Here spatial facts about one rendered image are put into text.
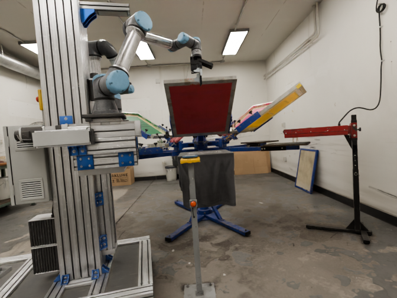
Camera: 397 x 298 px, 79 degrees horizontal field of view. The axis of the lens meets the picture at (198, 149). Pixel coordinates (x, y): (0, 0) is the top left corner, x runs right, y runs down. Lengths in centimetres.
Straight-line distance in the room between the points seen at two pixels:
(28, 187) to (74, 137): 51
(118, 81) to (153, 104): 527
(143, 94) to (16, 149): 523
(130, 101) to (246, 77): 315
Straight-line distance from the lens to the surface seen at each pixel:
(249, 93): 681
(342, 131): 264
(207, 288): 200
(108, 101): 153
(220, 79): 200
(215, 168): 192
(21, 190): 180
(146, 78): 682
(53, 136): 143
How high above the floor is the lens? 110
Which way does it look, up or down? 3 degrees down
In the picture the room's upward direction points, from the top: 4 degrees counter-clockwise
